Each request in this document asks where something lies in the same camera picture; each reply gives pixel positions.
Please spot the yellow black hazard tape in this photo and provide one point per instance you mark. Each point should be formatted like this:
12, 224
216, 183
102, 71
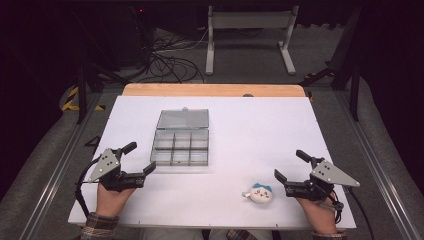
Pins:
71, 100

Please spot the wooden table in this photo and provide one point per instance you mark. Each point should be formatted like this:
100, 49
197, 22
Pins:
213, 90

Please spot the person's right hand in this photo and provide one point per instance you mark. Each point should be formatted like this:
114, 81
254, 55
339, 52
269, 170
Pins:
321, 215

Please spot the metal floor rail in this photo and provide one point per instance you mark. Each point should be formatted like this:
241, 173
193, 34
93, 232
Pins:
376, 166
56, 170

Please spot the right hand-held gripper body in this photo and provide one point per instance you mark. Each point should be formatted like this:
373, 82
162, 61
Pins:
313, 188

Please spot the clear plastic compartment box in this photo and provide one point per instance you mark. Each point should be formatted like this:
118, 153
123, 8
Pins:
181, 143

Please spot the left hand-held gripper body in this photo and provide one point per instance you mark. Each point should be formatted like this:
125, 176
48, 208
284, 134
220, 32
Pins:
111, 175

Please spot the white board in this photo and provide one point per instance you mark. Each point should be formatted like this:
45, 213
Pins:
240, 140

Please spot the black metal stand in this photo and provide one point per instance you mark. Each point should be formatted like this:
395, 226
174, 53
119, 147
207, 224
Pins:
346, 66

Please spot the white metal stand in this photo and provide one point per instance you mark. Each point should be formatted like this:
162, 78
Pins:
250, 20

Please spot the person's left hand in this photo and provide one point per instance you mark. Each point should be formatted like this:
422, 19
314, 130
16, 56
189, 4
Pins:
109, 201

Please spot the small white plush toy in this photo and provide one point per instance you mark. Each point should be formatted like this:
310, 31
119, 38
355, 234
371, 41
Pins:
261, 194

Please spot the black tripod stand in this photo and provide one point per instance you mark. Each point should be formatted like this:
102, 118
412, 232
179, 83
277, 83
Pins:
87, 83

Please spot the black device with red light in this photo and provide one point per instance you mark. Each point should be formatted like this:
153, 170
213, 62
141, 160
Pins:
143, 33

